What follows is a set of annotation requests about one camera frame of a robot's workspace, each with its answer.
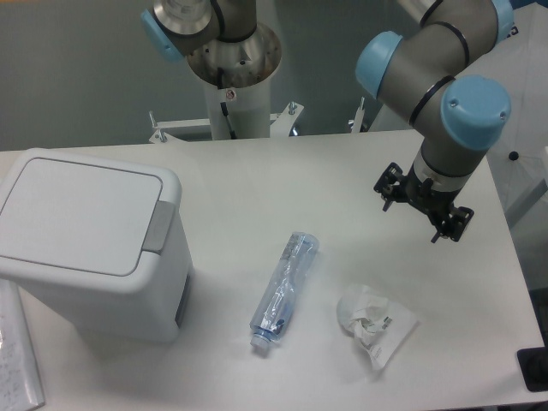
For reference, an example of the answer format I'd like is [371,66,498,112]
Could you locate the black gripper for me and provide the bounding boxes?
[373,162,474,243]

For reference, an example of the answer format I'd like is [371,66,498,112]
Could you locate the second grey robot arm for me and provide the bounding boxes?
[140,0,257,62]

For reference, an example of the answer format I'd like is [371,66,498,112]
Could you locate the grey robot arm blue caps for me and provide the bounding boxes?
[355,1,514,241]

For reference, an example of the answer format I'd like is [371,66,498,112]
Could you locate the white plastic trash can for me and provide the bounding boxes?
[1,148,192,343]

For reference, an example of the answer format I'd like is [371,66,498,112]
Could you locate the white side panel black knob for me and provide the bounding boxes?
[489,1,547,211]

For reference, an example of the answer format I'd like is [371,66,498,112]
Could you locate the crumpled white paper wrapper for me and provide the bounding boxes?
[337,283,419,371]

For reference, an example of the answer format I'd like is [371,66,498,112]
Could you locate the crushed clear plastic bottle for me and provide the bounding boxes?
[249,232,319,353]

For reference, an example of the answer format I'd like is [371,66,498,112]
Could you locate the black device at edge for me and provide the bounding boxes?
[516,347,547,392]

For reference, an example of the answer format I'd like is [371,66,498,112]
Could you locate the white metal base frame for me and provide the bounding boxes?
[147,96,370,144]

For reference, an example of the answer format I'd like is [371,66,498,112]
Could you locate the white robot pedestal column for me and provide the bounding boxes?
[187,22,282,140]

